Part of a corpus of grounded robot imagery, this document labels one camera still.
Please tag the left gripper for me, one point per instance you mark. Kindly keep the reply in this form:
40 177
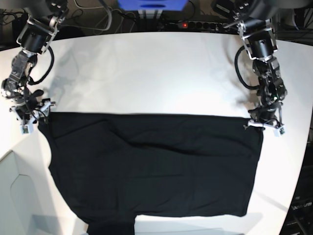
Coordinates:
269 116

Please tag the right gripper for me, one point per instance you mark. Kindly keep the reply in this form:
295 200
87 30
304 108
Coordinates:
38 111

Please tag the black T-shirt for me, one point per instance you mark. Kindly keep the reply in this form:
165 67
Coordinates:
110 168

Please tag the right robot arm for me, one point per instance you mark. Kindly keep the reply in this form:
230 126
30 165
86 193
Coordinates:
42 26

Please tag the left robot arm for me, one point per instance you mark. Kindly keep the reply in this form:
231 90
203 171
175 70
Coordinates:
252 18

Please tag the grey tray at table edge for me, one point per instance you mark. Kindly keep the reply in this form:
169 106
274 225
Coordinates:
21 212

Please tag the black power strip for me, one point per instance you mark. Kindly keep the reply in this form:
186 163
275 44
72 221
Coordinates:
196 26

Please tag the blue plastic bin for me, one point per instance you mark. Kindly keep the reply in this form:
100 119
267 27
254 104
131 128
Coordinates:
168 5

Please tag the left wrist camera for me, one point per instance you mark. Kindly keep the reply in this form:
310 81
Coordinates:
279 131

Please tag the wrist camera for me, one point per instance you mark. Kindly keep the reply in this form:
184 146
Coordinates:
279 131
26 128

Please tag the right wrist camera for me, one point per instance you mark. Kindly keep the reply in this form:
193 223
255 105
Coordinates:
26 128

